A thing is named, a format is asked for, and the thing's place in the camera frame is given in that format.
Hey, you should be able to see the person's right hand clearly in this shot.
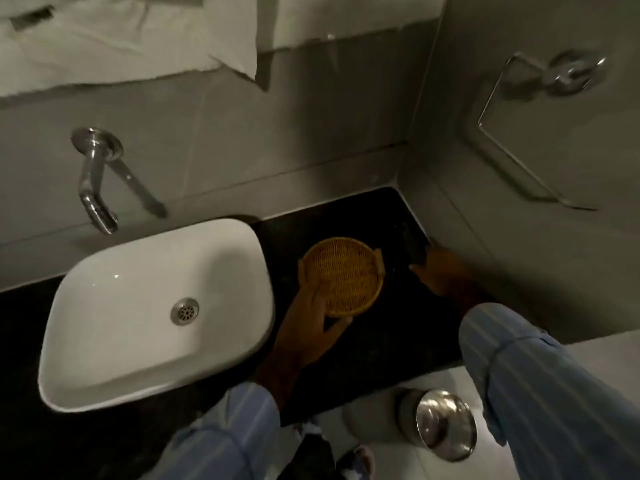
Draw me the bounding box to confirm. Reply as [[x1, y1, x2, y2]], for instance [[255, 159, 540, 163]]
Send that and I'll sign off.
[[408, 244, 482, 306]]

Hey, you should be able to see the person's left hand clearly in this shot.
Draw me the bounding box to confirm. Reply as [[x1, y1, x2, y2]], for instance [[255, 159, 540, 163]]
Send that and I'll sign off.
[[272, 282, 354, 376]]

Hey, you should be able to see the round woven basket tray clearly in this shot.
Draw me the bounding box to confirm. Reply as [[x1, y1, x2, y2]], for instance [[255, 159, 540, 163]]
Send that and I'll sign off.
[[298, 237, 386, 318]]

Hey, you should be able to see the person's left forearm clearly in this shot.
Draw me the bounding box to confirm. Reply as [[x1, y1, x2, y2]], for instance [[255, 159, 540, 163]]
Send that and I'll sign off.
[[144, 347, 302, 480]]

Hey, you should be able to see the person's right forearm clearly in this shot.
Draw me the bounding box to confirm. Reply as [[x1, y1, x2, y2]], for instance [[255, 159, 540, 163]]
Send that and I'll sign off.
[[452, 287, 640, 480]]

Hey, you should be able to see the person's shoe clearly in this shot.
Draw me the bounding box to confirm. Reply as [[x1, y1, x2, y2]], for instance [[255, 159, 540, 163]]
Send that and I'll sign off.
[[338, 444, 377, 480]]

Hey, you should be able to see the steel trash bin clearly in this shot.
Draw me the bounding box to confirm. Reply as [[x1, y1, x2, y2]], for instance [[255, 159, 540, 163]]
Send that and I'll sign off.
[[397, 388, 479, 463]]

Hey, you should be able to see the chrome sink drain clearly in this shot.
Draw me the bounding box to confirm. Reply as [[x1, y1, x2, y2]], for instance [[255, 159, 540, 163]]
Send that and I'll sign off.
[[170, 297, 200, 326]]

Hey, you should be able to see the white ceramic sink basin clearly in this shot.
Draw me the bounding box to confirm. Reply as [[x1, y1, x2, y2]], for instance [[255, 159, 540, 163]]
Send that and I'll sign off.
[[37, 218, 276, 413]]

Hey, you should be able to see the chrome towel ring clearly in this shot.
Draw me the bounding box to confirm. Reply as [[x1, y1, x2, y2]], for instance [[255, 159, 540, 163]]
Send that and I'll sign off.
[[477, 48, 609, 212]]

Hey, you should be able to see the chrome wall faucet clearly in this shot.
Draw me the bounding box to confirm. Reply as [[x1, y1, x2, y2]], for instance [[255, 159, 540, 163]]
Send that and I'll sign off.
[[70, 127, 125, 236]]

